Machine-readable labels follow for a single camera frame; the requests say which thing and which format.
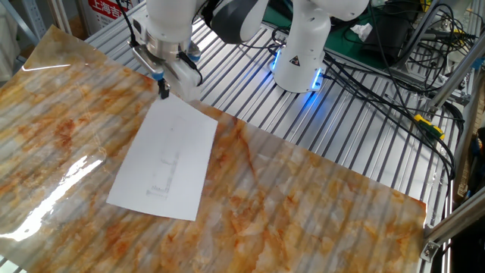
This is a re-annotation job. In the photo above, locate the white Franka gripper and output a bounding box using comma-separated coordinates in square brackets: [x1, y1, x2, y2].
[131, 15, 204, 102]

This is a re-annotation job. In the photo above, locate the white printed paper sheet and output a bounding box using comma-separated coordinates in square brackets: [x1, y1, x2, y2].
[105, 92, 220, 222]

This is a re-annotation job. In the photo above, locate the red and white sign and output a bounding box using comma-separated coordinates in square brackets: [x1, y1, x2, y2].
[79, 0, 133, 33]

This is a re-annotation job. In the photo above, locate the grey perforated rack upright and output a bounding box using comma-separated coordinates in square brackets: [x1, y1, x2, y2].
[20, 0, 48, 41]

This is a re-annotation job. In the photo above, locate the orange marble pattern sheet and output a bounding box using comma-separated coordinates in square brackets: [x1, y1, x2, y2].
[0, 24, 428, 273]

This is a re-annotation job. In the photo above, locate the green mat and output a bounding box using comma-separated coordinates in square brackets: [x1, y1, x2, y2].
[262, 3, 402, 72]

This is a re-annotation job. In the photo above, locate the crumpled white tissue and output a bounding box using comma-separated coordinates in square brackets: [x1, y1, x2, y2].
[349, 22, 374, 42]

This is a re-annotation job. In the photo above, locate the black box device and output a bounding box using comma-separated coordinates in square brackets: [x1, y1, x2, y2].
[359, 3, 412, 58]

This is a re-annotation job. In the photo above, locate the silver camera with blue cap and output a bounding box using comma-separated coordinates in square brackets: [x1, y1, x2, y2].
[132, 44, 166, 82]

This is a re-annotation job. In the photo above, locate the black camera cable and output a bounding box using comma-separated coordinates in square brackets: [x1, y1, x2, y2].
[177, 51, 204, 87]

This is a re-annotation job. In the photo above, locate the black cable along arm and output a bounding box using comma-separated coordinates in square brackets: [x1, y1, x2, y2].
[115, 0, 140, 49]

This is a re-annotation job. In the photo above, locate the aluminium frame post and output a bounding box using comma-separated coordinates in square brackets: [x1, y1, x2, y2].
[47, 0, 73, 36]
[427, 39, 485, 111]

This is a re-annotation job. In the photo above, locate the grey metal post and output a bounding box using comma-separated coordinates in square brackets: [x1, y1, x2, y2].
[396, 0, 443, 70]

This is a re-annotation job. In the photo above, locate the yellow green handled screwdriver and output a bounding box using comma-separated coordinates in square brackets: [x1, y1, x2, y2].
[384, 93, 446, 141]

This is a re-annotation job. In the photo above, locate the black cable bundle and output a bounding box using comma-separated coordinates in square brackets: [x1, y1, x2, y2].
[321, 0, 479, 183]

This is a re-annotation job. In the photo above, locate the metal corner bracket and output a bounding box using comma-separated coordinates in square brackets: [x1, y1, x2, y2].
[419, 240, 441, 263]

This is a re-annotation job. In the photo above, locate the aluminium frame beam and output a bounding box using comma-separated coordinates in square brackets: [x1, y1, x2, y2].
[423, 187, 485, 247]

